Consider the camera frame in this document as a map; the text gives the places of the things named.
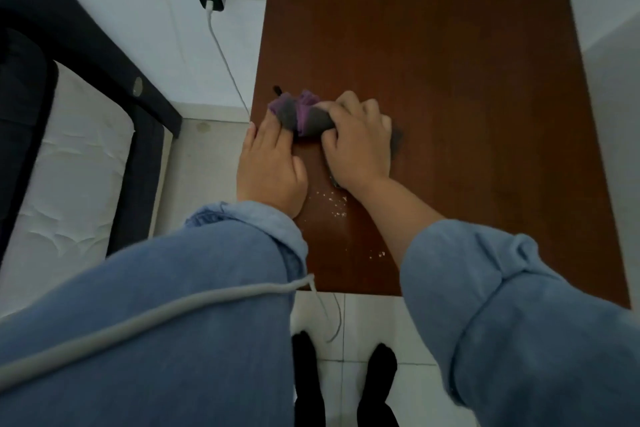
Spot person's left forearm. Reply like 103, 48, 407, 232
0, 200, 315, 427

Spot black bed frame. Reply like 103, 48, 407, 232
0, 0, 183, 270

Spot person's right forearm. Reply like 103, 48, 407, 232
350, 175, 640, 427

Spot person's left hand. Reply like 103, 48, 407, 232
236, 111, 309, 220

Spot person's leg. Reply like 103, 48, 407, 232
291, 331, 327, 427
356, 343, 402, 427

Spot person's left leg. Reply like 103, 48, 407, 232
291, 331, 327, 427

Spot purple and grey cleaning cloth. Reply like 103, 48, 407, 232
267, 86, 404, 189

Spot person's right leg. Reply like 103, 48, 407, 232
356, 343, 402, 427

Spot white charger cable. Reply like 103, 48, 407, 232
205, 0, 252, 118

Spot person's right hand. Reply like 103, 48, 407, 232
314, 90, 394, 192

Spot grey headset cable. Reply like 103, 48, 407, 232
0, 274, 344, 383

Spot scattered white crumbs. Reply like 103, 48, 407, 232
311, 190, 387, 259

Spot black bedding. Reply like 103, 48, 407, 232
0, 27, 58, 253

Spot white quilted mattress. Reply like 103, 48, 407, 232
0, 60, 137, 318

